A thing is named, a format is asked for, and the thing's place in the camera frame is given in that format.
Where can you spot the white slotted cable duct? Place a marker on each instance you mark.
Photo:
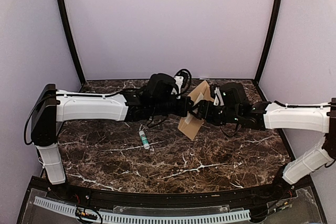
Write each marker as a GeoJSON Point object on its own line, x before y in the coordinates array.
{"type": "Point", "coordinates": [123, 214]}

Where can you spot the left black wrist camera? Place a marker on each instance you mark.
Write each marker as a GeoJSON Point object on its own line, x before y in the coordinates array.
{"type": "Point", "coordinates": [161, 86]}

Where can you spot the black curved front rail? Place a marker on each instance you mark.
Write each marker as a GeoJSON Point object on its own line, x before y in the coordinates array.
{"type": "Point", "coordinates": [255, 197]}

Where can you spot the right black frame post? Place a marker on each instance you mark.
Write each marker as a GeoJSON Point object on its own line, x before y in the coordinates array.
{"type": "Point", "coordinates": [268, 41]}

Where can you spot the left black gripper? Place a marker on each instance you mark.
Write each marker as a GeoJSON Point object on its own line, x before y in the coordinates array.
{"type": "Point", "coordinates": [186, 106]}

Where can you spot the black frame post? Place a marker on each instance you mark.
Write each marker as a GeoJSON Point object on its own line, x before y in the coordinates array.
{"type": "Point", "coordinates": [268, 41]}
{"type": "Point", "coordinates": [70, 41]}

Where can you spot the green white glue stick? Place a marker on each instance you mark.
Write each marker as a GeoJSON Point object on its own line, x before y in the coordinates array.
{"type": "Point", "coordinates": [144, 139]}

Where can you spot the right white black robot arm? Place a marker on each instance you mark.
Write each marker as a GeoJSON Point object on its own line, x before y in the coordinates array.
{"type": "Point", "coordinates": [274, 115]}

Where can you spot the brown kraft paper envelope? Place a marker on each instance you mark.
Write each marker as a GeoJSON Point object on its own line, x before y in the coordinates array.
{"type": "Point", "coordinates": [190, 125]}

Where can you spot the left black frame post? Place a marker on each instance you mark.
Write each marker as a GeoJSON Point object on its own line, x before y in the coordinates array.
{"type": "Point", "coordinates": [70, 41]}

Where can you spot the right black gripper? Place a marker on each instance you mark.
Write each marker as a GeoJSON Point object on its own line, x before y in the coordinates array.
{"type": "Point", "coordinates": [207, 113]}

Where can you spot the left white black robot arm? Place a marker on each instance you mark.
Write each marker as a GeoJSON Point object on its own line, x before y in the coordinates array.
{"type": "Point", "coordinates": [127, 105]}

